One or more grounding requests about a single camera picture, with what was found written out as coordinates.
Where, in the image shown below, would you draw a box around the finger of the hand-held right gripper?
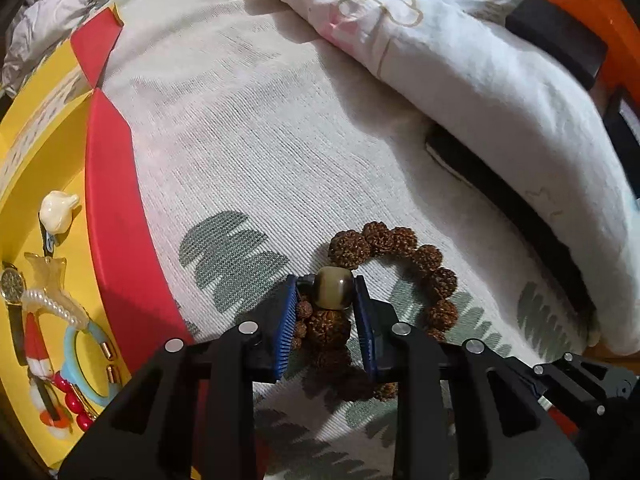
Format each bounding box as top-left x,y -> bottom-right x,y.
530,352 -> 639,402

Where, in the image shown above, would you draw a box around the beige leaf print bedsheet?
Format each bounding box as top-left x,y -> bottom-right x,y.
100,0 -> 603,480

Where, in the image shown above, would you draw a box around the light blue bangle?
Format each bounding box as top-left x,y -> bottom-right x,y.
62,324 -> 124,408

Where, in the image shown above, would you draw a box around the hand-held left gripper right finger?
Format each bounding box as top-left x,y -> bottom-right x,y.
352,275 -> 591,480

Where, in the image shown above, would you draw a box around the small bow hair clip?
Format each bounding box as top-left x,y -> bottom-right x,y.
39,191 -> 82,261

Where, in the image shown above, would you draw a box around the white printed quilt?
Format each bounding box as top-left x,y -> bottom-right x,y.
0,0 -> 640,358

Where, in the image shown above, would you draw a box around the yellow and red cardboard box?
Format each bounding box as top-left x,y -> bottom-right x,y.
0,2 -> 211,476

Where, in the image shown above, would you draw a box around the black rectangular block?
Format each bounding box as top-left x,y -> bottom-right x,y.
505,0 -> 609,89

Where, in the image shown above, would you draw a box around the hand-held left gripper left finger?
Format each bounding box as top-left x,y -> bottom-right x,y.
57,275 -> 301,480

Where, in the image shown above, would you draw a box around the brown seed bead bracelet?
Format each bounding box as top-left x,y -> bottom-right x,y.
290,221 -> 459,403

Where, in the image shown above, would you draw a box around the black strap wristwatch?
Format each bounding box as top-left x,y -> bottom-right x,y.
0,262 -> 29,367

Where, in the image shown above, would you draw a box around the red white striped bracelet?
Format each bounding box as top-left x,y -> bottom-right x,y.
24,312 -> 77,442

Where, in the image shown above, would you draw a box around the clear pearl hair claw clip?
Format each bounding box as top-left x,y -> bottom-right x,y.
22,252 -> 92,329

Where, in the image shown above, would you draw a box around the red bead bracelet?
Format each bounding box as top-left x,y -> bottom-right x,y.
52,372 -> 96,432

